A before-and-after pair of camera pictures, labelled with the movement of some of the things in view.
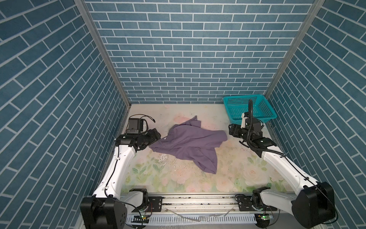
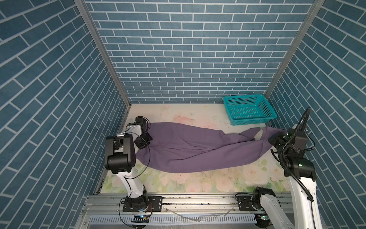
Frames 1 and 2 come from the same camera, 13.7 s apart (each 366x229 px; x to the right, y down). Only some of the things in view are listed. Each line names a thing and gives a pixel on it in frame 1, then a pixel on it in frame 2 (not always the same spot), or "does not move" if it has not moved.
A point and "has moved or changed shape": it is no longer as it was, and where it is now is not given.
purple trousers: (189, 140) has moved or changed shape
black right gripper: (235, 128) to (271, 140)
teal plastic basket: (235, 106) does not move
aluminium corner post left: (83, 7) does not move
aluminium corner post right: (314, 11) does not move
